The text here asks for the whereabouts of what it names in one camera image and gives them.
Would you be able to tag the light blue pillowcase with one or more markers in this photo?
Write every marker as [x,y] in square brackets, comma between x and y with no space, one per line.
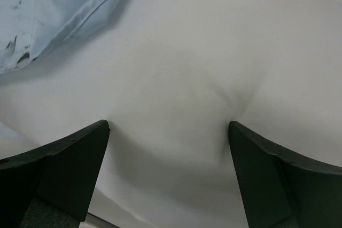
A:
[32,29]

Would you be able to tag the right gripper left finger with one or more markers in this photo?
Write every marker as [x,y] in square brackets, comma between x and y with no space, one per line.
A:
[52,185]

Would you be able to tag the white pillow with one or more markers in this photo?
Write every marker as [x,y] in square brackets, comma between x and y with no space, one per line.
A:
[169,76]

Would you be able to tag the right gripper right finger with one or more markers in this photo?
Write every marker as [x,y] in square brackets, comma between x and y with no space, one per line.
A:
[282,188]

